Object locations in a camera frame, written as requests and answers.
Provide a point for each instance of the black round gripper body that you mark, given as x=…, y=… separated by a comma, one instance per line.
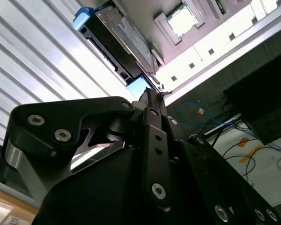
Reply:
x=103, y=187

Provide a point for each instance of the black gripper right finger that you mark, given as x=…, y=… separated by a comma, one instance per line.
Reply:
x=234, y=187

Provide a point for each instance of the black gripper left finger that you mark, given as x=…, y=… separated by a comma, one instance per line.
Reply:
x=91, y=106

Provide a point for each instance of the hard disk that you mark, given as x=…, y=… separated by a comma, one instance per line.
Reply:
x=107, y=42

